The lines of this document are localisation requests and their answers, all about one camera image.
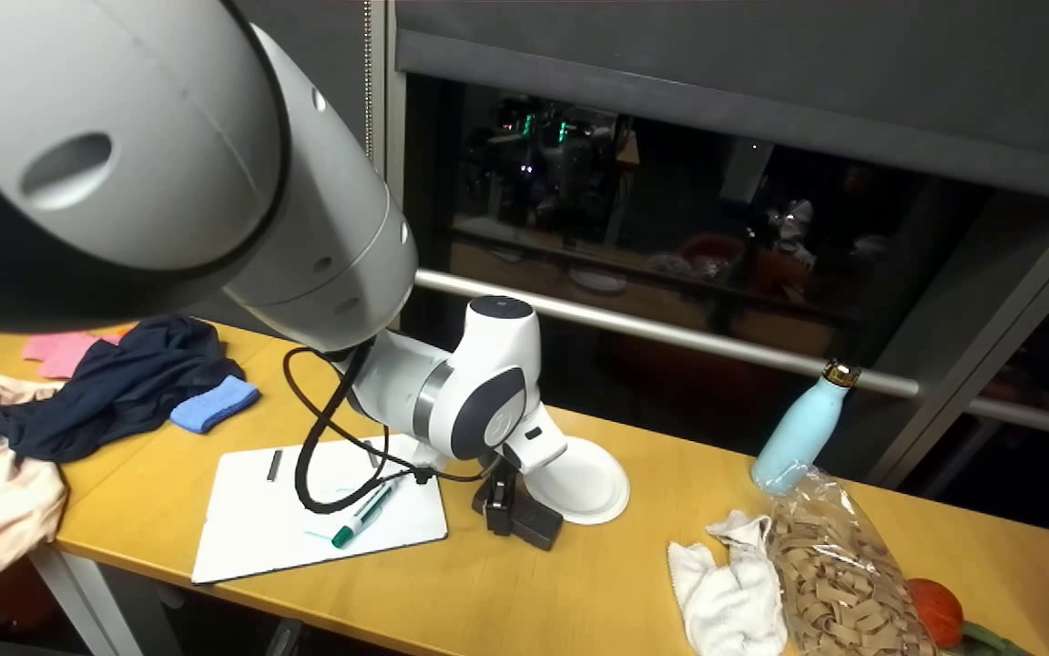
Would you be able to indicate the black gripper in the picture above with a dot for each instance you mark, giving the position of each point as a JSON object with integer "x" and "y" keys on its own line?
{"x": 495, "y": 474}

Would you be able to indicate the green whiteboard marker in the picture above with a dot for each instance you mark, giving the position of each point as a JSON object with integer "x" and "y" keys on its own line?
{"x": 363, "y": 519}

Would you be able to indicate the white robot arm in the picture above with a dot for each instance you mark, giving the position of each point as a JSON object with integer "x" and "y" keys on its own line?
{"x": 125, "y": 159}

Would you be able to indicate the white round plate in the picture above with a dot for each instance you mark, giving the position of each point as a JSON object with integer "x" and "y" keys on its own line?
{"x": 592, "y": 486}

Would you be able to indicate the white paper sheet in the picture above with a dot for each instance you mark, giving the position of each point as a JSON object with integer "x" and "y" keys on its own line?
{"x": 257, "y": 524}

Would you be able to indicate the white crumpled cloth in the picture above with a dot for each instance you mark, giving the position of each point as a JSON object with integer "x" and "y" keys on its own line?
{"x": 725, "y": 594}

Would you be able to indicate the metal handrail bar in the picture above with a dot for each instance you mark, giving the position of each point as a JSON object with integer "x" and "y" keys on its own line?
{"x": 670, "y": 332}

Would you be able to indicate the blue sponge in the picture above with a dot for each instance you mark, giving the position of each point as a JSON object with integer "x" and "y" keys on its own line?
{"x": 216, "y": 401}

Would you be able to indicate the light blue bottle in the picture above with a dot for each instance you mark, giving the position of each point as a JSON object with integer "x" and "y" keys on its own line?
{"x": 797, "y": 438}

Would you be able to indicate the navy blue cloth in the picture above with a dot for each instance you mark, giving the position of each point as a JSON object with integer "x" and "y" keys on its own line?
{"x": 125, "y": 385}

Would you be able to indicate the grey table leg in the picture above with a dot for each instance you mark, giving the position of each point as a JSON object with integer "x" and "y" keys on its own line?
{"x": 70, "y": 602}

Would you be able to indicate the red tomato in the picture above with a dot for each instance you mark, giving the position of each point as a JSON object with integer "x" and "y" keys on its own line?
{"x": 938, "y": 612}

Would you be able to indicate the pink pad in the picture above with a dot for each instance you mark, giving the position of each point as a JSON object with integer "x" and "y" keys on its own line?
{"x": 56, "y": 350}

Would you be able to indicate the grey roller blind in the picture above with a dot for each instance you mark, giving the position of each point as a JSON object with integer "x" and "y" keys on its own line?
{"x": 731, "y": 76}

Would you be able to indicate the green vegetable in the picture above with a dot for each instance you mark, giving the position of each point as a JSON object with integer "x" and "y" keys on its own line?
{"x": 988, "y": 643}

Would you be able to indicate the grey window mullion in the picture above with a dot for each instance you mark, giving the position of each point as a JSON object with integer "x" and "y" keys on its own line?
{"x": 986, "y": 339}

